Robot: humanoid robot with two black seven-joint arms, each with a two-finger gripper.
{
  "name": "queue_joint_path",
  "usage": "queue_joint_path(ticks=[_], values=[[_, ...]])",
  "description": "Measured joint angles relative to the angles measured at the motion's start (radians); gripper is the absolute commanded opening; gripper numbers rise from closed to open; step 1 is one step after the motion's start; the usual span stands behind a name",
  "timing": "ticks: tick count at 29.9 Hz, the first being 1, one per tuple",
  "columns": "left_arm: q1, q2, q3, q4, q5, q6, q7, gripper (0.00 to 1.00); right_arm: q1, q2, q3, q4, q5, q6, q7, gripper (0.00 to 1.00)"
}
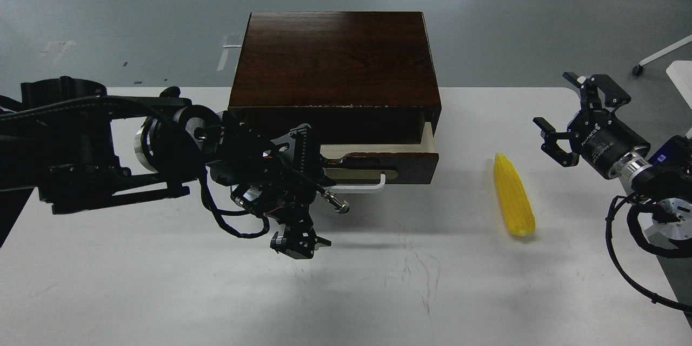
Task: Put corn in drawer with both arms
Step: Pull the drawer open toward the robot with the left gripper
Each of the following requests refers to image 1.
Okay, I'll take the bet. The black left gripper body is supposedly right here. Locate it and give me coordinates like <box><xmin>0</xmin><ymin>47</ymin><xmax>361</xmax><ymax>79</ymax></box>
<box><xmin>230</xmin><ymin>163</ymin><xmax>325</xmax><ymax>225</ymax></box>

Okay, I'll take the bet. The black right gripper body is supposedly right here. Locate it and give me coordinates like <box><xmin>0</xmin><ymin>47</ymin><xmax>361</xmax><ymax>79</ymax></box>
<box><xmin>568</xmin><ymin>110</ymin><xmax>651</xmax><ymax>180</ymax></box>

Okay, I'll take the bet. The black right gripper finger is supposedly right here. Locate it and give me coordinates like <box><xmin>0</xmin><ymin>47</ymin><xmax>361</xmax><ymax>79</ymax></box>
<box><xmin>562</xmin><ymin>72</ymin><xmax>632</xmax><ymax>119</ymax></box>
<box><xmin>533</xmin><ymin>117</ymin><xmax>581</xmax><ymax>167</ymax></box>

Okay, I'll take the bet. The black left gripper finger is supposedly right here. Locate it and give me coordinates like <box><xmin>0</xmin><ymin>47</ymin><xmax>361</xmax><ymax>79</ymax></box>
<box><xmin>302</xmin><ymin>226</ymin><xmax>332</xmax><ymax>259</ymax></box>
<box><xmin>270</xmin><ymin>225</ymin><xmax>304</xmax><ymax>260</ymax></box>

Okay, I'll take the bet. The wooden drawer with white handle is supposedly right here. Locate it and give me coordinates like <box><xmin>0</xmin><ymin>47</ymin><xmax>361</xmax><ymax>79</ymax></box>
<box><xmin>321</xmin><ymin>122</ymin><xmax>440</xmax><ymax>194</ymax></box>

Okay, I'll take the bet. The yellow corn cob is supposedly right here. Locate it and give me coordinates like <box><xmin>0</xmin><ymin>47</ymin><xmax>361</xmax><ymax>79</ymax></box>
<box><xmin>493</xmin><ymin>153</ymin><xmax>536</xmax><ymax>237</ymax></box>

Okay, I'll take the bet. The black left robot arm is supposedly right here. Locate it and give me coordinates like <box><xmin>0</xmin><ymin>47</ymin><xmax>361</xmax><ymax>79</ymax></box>
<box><xmin>1</xmin><ymin>77</ymin><xmax>349</xmax><ymax>259</ymax></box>

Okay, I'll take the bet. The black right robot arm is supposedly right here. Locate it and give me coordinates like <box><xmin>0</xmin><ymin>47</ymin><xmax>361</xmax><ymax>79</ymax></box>
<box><xmin>533</xmin><ymin>72</ymin><xmax>690</xmax><ymax>259</ymax></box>

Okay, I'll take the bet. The white chair base leg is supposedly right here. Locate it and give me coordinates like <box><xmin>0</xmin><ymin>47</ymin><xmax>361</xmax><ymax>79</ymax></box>
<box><xmin>631</xmin><ymin>34</ymin><xmax>691</xmax><ymax>77</ymax></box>

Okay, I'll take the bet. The white side table edge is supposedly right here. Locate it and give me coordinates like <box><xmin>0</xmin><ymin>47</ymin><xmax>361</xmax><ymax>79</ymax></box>
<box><xmin>666</xmin><ymin>61</ymin><xmax>692</xmax><ymax>109</ymax></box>

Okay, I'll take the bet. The dark wooden cabinet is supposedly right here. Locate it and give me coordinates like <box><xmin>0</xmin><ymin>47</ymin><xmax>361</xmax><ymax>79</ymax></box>
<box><xmin>228</xmin><ymin>11</ymin><xmax>442</xmax><ymax>144</ymax></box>

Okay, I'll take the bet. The white floor tape mark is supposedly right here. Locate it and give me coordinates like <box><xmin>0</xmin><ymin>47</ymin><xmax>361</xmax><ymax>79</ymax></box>
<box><xmin>216</xmin><ymin>34</ymin><xmax>242</xmax><ymax>72</ymax></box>

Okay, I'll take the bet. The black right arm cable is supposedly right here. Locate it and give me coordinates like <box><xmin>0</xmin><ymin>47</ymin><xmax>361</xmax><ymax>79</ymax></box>
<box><xmin>605</xmin><ymin>195</ymin><xmax>692</xmax><ymax>314</ymax></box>

